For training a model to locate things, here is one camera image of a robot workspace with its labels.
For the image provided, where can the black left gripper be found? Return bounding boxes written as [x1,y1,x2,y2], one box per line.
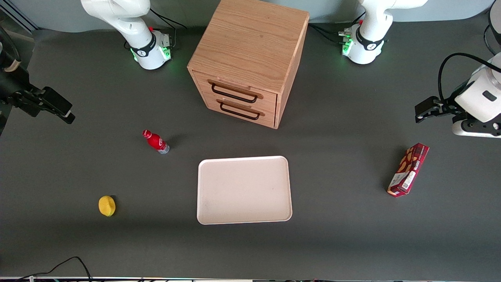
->
[415,96,467,124]

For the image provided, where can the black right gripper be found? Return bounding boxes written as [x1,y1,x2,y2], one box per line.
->
[7,87,76,125]

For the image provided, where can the red coke bottle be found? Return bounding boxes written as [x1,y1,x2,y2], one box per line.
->
[142,130,170,154]

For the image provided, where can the beige plastic tray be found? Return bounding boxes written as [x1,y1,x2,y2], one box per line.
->
[196,155,293,225]

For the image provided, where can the red snack box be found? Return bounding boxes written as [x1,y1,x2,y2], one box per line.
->
[387,143,430,198]

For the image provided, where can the yellow lemon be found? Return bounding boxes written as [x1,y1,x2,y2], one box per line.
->
[98,195,116,217]

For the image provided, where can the narrow wooden drawer front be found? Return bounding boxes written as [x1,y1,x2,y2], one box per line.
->
[204,94,277,128]

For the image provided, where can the wide wooden drawer front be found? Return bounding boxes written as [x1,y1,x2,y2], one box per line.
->
[192,70,278,113]

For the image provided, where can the wooden drawer cabinet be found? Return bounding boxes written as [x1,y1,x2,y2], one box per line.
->
[187,0,310,130]

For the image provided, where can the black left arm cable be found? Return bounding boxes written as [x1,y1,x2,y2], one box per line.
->
[438,52,501,103]

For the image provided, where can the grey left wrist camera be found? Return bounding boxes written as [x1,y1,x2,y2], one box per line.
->
[452,116,501,138]

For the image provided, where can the grey aluminium frame rail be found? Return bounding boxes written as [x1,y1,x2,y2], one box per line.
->
[0,7,40,33]

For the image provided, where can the black left base cables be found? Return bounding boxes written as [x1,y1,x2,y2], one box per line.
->
[309,12,365,44]

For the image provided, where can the black base cables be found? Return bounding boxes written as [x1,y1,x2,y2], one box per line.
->
[150,8,187,50]
[309,12,365,44]

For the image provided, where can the black right base cables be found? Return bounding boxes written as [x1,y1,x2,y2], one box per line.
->
[150,8,187,50]

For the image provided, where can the thin black table cable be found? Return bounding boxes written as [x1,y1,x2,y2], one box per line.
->
[18,257,92,282]

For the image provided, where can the long black drawer handle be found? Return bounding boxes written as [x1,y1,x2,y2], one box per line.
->
[207,80,264,104]

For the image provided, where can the short black drawer handle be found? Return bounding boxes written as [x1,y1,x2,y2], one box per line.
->
[216,99,266,121]

